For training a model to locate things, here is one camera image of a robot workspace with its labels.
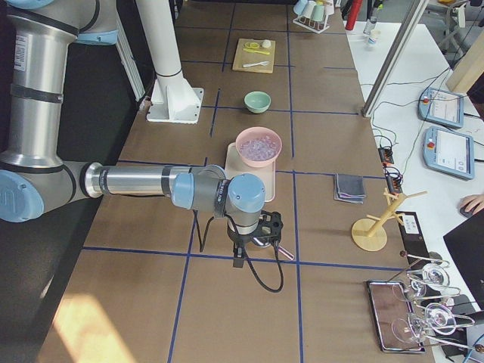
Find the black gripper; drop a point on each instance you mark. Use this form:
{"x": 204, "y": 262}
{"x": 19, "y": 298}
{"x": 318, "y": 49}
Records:
{"x": 240, "y": 240}

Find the stainless steel ice scoop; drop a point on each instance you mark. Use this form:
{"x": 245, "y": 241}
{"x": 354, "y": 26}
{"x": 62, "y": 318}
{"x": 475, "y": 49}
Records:
{"x": 278, "y": 249}

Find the white plastic spoon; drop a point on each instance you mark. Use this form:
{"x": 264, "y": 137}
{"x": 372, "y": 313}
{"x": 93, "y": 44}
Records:
{"x": 261, "y": 63}

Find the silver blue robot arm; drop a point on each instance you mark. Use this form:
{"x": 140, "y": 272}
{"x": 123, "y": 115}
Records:
{"x": 35, "y": 180}

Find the pink bowl of ice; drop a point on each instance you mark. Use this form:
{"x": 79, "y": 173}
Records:
{"x": 258, "y": 146}

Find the mint green bowl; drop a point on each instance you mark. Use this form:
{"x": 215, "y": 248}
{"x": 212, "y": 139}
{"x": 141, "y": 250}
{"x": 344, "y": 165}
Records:
{"x": 257, "y": 101}

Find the person's hand on mouse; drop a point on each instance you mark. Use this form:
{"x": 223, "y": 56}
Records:
{"x": 472, "y": 204}

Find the beige plastic tray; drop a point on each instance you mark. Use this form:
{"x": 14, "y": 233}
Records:
{"x": 234, "y": 166}

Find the folded grey cloth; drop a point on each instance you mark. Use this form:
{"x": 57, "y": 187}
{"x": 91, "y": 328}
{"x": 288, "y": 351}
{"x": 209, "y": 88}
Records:
{"x": 349, "y": 188}

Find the wooden mug tree stand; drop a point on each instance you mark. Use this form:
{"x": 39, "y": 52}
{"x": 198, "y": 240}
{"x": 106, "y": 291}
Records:
{"x": 368, "y": 233}

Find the black label box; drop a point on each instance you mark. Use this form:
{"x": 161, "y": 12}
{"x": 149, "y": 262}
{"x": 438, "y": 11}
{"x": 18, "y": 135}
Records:
{"x": 412, "y": 235}

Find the metal tray with wine glasses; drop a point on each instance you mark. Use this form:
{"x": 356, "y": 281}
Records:
{"x": 410, "y": 309}

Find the wooden cutting board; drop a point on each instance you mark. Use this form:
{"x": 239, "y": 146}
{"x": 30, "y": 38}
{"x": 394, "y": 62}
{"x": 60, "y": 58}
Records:
{"x": 241, "y": 57}

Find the yellow plastic knife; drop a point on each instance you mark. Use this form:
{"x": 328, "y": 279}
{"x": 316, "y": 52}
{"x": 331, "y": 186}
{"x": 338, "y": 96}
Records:
{"x": 255, "y": 51}

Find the lemon slices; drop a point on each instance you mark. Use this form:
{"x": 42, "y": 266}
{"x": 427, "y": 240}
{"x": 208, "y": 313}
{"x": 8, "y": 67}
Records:
{"x": 252, "y": 45}

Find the near teach pendant tablet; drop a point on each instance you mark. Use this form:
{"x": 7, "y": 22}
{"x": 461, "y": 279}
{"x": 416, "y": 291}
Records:
{"x": 449, "y": 152}

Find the teach pendant tablet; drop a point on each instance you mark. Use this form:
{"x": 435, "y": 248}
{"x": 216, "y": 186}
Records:
{"x": 441, "y": 107}
{"x": 449, "y": 152}

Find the far teach pendant tablet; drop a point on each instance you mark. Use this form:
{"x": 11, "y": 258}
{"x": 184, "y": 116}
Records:
{"x": 441, "y": 107}

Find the cup rack with coloured cups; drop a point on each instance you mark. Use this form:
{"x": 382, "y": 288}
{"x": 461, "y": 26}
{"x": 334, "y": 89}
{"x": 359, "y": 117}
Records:
{"x": 313, "y": 15}

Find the paper cup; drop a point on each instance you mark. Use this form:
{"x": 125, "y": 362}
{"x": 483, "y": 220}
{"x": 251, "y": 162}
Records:
{"x": 373, "y": 37}

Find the clear plastic bottle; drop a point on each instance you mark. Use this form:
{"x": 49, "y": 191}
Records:
{"x": 370, "y": 25}

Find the red bottle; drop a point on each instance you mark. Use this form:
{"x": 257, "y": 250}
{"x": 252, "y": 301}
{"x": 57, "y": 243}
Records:
{"x": 353, "y": 14}

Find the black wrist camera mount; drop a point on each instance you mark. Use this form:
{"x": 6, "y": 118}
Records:
{"x": 269, "y": 228}

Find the aluminium frame post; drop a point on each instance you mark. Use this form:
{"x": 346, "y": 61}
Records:
{"x": 406, "y": 29}

